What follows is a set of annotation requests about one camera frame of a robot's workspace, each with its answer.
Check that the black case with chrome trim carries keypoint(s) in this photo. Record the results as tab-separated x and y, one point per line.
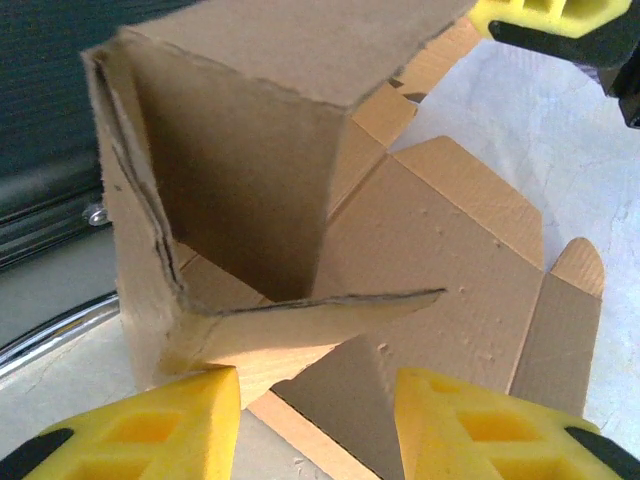
40	100

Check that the brown cardboard box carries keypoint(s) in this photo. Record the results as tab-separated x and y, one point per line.
260	175

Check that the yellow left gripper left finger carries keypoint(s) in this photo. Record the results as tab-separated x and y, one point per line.
150	430

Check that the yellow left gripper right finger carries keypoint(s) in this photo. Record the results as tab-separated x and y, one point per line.
480	430

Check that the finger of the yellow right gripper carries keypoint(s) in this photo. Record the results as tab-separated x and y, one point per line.
550	15

